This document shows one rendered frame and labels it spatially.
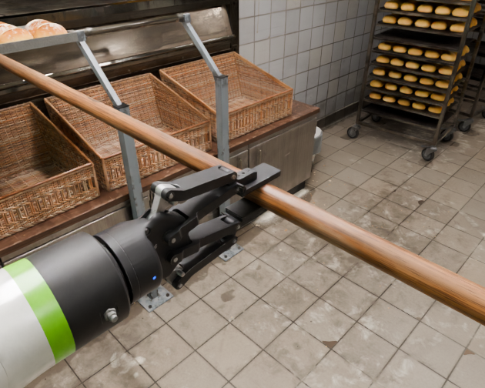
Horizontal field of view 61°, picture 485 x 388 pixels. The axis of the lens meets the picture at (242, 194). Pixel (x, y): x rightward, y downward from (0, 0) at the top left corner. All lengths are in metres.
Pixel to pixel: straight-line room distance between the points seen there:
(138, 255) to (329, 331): 1.58
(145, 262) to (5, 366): 0.13
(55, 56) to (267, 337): 1.52
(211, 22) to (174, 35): 0.27
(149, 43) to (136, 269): 1.92
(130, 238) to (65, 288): 0.07
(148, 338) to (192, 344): 0.20
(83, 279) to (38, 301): 0.04
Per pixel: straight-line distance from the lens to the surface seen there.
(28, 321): 0.36
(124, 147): 1.57
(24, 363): 0.36
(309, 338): 1.88
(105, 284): 0.37
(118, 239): 0.39
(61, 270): 0.37
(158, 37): 2.29
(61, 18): 2.03
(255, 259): 2.20
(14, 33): 1.40
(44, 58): 2.02
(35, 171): 1.99
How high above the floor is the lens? 1.47
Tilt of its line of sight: 33 degrees down
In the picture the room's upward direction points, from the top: straight up
